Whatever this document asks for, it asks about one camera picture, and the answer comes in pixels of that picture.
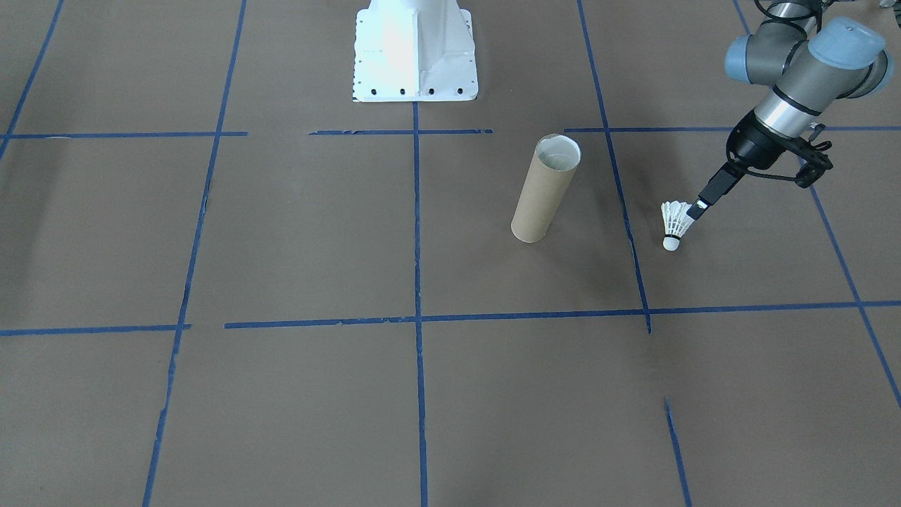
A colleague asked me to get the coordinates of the brown cardboard tube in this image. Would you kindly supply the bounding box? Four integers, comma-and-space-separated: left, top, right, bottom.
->
510, 134, 583, 244

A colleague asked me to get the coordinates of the white feather shuttlecock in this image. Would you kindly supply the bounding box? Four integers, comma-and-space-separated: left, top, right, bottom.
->
660, 201, 698, 252

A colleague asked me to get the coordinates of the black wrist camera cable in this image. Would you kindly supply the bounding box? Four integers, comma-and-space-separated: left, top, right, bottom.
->
732, 163, 803, 180

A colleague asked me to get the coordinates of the white robot pedestal with plate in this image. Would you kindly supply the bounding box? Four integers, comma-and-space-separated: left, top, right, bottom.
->
352, 0, 480, 104

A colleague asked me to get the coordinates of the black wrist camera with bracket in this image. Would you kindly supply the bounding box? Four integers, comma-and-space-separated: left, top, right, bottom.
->
778, 121, 835, 189

